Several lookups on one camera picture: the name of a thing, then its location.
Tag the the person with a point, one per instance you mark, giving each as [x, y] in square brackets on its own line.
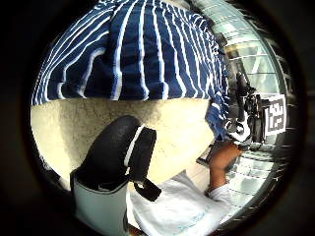
[177, 209]

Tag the blue white striped cloth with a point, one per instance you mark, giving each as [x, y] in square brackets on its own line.
[144, 49]

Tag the white marker cube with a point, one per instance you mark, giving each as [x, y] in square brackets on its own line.
[275, 115]

